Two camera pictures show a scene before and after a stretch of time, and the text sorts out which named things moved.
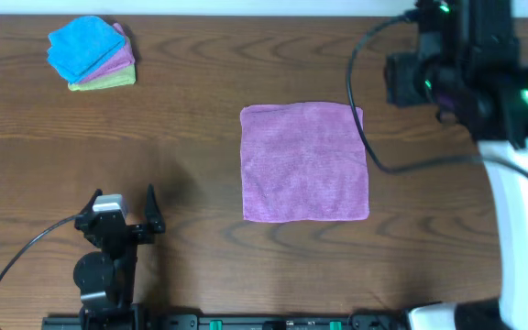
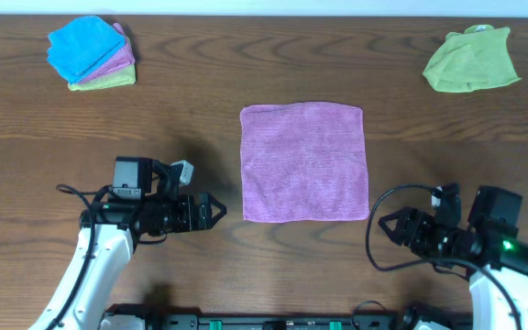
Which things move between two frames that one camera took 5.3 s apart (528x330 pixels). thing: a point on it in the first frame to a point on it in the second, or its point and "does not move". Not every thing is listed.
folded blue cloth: x=77 y=47 does not move
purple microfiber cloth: x=303 y=161 does not move
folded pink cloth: x=125 y=60 does not move
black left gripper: x=134 y=231 to x=205 y=211
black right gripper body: x=424 y=84 to x=429 y=239
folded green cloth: x=126 y=76 does not move
